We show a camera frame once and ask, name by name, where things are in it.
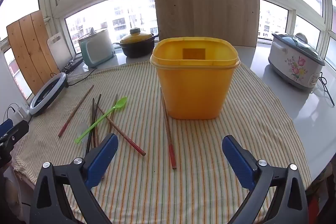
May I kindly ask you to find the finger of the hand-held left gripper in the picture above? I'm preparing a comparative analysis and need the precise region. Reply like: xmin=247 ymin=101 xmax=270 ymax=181
xmin=0 ymin=120 xmax=13 ymax=136
xmin=0 ymin=120 xmax=29 ymax=161

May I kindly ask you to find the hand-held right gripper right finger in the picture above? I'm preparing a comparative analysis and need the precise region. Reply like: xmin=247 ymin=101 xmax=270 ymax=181
xmin=221 ymin=135 xmax=309 ymax=224

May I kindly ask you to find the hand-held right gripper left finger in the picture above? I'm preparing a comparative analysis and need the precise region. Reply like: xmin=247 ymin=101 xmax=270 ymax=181
xmin=29 ymin=133 xmax=119 ymax=224

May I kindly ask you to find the wooden chopstick red end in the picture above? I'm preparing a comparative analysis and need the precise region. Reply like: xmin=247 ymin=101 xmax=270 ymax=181
xmin=58 ymin=84 xmax=95 ymax=138
xmin=97 ymin=106 xmax=146 ymax=157
xmin=108 ymin=93 xmax=118 ymax=135
xmin=160 ymin=87 xmax=177 ymax=170

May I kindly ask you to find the black chopstick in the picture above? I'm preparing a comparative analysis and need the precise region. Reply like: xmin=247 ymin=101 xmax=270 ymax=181
xmin=85 ymin=94 xmax=102 ymax=156
xmin=90 ymin=98 xmax=95 ymax=140

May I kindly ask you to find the green plastic spoon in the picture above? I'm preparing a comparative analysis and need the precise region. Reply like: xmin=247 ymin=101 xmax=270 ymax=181
xmin=74 ymin=97 xmax=128 ymax=144

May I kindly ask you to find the yellow plastic bin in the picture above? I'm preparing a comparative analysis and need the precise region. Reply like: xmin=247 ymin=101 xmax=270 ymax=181
xmin=150 ymin=37 xmax=240 ymax=120

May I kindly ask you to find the white power adapter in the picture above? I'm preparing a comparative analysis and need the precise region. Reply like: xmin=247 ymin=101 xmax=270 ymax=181
xmin=14 ymin=105 xmax=31 ymax=120

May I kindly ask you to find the striped table cloth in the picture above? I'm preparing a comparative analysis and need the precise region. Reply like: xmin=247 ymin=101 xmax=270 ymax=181
xmin=13 ymin=61 xmax=312 ymax=224

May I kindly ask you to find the brown plank board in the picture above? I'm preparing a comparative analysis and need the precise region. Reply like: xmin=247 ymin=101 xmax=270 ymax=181
xmin=6 ymin=10 xmax=60 ymax=100

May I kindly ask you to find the white plastic cutting board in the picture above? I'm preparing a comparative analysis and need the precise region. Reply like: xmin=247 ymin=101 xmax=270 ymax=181
xmin=47 ymin=32 xmax=72 ymax=69

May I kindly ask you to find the long black bar tool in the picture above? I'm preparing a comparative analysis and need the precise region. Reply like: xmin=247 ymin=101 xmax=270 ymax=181
xmin=66 ymin=57 xmax=85 ymax=72

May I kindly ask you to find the teal and white electric cooker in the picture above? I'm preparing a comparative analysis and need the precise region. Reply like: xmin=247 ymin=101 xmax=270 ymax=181
xmin=78 ymin=27 xmax=116 ymax=68

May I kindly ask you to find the white floral rice cooker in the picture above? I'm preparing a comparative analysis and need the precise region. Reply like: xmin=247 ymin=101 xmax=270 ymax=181
xmin=268 ymin=32 xmax=326 ymax=94

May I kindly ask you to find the black casserole pot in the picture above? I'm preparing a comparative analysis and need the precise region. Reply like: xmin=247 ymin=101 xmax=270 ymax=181
xmin=113 ymin=34 xmax=159 ymax=58

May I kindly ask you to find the yellow pot lid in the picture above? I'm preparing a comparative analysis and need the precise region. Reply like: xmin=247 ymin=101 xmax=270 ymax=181
xmin=120 ymin=27 xmax=155 ymax=44

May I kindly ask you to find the light wooden board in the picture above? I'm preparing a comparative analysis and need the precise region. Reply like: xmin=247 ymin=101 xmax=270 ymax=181
xmin=151 ymin=0 xmax=260 ymax=48

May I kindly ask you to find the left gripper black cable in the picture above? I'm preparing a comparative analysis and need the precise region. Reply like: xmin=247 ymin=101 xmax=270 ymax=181
xmin=6 ymin=106 xmax=18 ymax=120

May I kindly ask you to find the white ring light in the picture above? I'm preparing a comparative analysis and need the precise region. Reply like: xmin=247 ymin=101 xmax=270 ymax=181
xmin=29 ymin=72 xmax=69 ymax=117

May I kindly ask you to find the ring light black cable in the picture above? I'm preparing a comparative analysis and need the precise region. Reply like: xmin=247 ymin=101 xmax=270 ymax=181
xmin=49 ymin=67 xmax=97 ymax=86

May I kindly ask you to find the rice cooker black cable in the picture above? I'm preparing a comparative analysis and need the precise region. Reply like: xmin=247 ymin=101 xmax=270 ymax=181
xmin=318 ymin=72 xmax=335 ymax=106

